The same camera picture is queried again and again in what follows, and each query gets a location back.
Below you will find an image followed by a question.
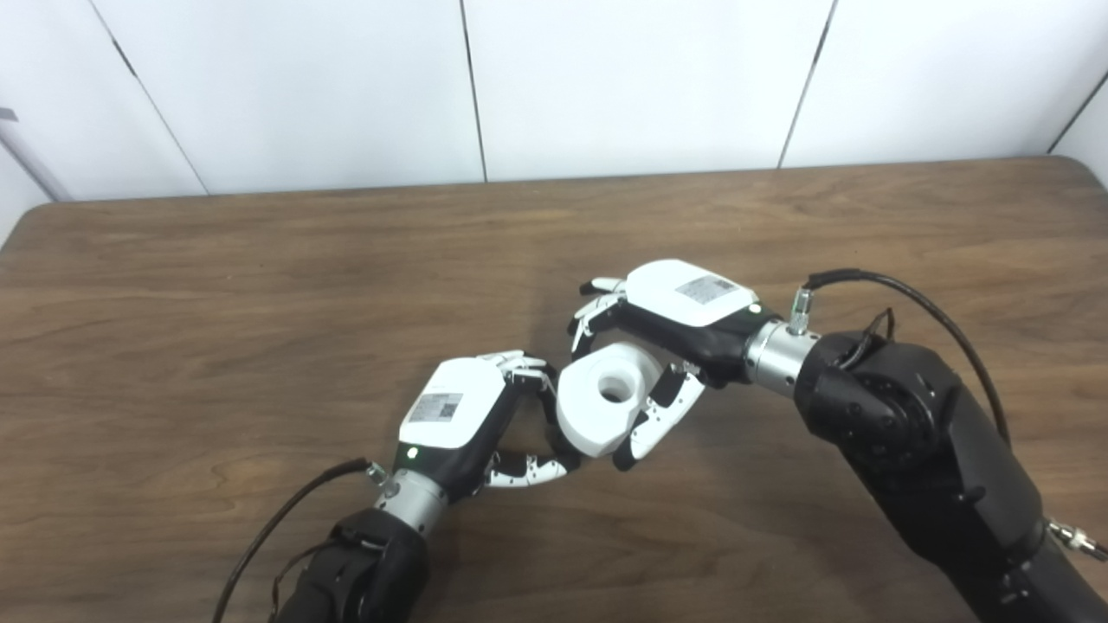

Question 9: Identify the round white cylinder piece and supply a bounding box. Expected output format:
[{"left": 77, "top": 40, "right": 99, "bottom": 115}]
[{"left": 556, "top": 342, "right": 666, "bottom": 459}]

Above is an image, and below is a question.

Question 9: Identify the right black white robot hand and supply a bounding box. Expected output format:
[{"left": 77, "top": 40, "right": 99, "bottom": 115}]
[{"left": 569, "top": 260, "right": 776, "bottom": 472}]

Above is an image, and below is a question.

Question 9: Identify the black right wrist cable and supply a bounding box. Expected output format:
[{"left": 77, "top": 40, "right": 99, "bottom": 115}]
[{"left": 789, "top": 268, "right": 1014, "bottom": 446}]

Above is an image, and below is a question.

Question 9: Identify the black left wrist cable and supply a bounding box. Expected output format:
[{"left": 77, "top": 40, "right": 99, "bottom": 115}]
[{"left": 212, "top": 459, "right": 386, "bottom": 623}]

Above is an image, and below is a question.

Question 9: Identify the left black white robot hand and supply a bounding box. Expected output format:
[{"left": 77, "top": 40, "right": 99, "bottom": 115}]
[{"left": 394, "top": 350, "right": 577, "bottom": 503}]

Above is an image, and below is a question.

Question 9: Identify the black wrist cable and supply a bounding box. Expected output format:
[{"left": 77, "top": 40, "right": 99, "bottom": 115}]
[
  {"left": 789, "top": 268, "right": 1014, "bottom": 446},
  {"left": 212, "top": 459, "right": 386, "bottom": 623}
]

